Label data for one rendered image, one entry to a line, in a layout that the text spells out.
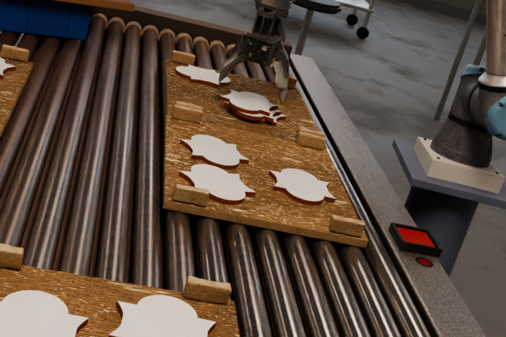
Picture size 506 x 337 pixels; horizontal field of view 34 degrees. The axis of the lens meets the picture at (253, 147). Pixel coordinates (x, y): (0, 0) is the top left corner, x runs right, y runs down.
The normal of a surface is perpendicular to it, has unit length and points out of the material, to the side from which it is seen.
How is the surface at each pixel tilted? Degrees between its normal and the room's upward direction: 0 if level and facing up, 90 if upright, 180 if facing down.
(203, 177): 0
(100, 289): 0
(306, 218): 0
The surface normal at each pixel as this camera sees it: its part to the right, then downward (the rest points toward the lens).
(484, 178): 0.00, 0.36
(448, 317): 0.25, -0.90
